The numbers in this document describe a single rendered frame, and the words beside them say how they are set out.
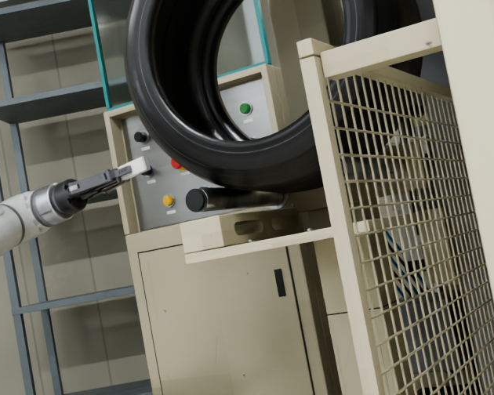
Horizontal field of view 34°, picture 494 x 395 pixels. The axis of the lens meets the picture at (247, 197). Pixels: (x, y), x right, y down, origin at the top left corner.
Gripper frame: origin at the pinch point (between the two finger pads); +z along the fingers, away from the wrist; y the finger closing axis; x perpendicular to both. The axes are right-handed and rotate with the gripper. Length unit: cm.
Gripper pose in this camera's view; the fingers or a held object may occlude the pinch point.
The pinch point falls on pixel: (134, 168)
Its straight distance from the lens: 174.8
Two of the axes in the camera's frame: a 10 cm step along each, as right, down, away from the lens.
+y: 4.7, -0.3, 8.8
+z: 8.3, -3.3, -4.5
